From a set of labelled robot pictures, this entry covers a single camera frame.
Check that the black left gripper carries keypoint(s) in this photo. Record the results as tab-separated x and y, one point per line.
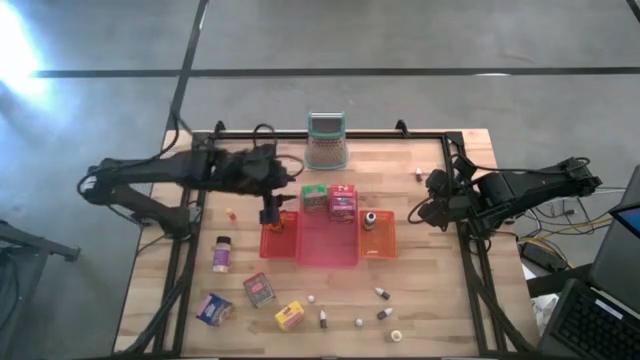
255	170

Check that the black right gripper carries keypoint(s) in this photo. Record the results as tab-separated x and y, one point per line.
457	200

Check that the green Apple Jacks cereal box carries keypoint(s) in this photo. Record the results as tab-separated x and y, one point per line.
314	196

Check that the small dropper bottle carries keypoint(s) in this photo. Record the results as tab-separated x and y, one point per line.
419	174

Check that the purple Raisin Bran cereal box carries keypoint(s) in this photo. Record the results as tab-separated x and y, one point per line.
343	209

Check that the red Froot Loops cereal box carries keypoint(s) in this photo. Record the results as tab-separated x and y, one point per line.
342	190

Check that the black food colouring bottle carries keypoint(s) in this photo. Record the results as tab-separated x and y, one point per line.
370	220

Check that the yellow Corn Pops cereal box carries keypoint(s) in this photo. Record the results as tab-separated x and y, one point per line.
289	316

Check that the blue cereal box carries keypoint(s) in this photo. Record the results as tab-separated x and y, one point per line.
215	310

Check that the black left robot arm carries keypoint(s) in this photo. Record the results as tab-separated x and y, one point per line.
150	172

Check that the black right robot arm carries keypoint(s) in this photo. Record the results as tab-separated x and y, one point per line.
530	187

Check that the red plastic basket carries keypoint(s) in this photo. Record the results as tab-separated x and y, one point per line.
277	245

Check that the pink translucent plastic bin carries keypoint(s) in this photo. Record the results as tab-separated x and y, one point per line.
327	240

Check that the teal mesh basket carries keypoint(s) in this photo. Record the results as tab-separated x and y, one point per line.
326	150

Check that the sprinkles jar purple label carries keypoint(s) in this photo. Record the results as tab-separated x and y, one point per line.
222	255

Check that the cereal box with pink label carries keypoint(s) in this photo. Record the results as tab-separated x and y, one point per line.
259	290

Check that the orange plastic basket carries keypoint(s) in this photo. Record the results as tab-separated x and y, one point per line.
377	242

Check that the black power brick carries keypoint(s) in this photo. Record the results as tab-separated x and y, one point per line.
540	256

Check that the brown dropper bottle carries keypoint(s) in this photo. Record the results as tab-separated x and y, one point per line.
323	320

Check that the dark blue dropper bottle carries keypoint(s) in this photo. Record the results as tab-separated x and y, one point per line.
384	314

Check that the crumpled white plastic bag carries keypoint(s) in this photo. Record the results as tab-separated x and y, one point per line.
545	312

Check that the blue lit screen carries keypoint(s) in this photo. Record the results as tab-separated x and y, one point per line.
627	220

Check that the grey laptop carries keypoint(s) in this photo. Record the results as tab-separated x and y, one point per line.
590	320

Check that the black metal stand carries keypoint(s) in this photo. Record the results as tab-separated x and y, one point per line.
45	242

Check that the black metal table frame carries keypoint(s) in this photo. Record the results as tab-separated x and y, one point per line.
380	135

